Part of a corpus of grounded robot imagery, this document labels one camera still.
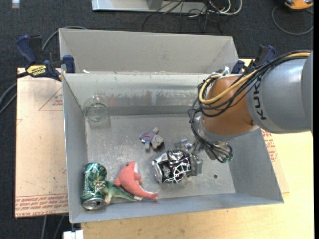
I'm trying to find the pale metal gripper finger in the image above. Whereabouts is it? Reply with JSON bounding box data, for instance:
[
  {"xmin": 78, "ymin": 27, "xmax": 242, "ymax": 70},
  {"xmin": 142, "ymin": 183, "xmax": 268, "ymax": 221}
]
[
  {"xmin": 190, "ymin": 154, "xmax": 204, "ymax": 177},
  {"xmin": 173, "ymin": 138, "xmax": 194, "ymax": 149}
]

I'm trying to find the black and white crushed can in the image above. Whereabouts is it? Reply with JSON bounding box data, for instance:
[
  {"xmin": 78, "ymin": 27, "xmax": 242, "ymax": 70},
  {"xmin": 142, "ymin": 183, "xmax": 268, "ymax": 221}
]
[{"xmin": 152, "ymin": 149, "xmax": 192, "ymax": 184}]

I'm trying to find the blue and grey toy figure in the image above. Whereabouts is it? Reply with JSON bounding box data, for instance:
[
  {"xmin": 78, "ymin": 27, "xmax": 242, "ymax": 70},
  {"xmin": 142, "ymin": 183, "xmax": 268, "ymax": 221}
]
[{"xmin": 139, "ymin": 127, "xmax": 165, "ymax": 152}]

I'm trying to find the grey metal bin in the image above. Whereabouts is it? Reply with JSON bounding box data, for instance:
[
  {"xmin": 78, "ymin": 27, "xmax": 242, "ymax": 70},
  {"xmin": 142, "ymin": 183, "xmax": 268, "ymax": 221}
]
[{"xmin": 58, "ymin": 28, "xmax": 284, "ymax": 224}]

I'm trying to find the pink plush shark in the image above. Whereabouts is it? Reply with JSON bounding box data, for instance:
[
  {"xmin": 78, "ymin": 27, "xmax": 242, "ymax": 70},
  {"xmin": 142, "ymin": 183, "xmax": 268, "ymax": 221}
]
[{"xmin": 113, "ymin": 161, "xmax": 160, "ymax": 202}]

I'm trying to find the green toy dinosaur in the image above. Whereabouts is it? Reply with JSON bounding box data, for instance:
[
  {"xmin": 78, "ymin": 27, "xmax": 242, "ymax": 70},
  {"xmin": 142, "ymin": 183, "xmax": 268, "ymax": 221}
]
[{"xmin": 103, "ymin": 180, "xmax": 143, "ymax": 204}]

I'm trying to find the clear glass cup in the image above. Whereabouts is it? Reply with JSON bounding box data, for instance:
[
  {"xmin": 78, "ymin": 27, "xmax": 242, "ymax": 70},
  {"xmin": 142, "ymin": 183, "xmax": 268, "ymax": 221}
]
[{"xmin": 83, "ymin": 95, "xmax": 112, "ymax": 128}]

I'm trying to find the green crushed can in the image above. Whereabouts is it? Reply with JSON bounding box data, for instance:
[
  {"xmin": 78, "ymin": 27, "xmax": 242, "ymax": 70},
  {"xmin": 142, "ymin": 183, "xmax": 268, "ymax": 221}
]
[{"xmin": 80, "ymin": 162, "xmax": 108, "ymax": 211}]

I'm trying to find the brown cardboard board red print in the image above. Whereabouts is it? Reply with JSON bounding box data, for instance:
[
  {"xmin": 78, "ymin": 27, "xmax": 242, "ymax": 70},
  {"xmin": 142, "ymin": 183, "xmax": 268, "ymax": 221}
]
[{"xmin": 14, "ymin": 67, "xmax": 290, "ymax": 219}]

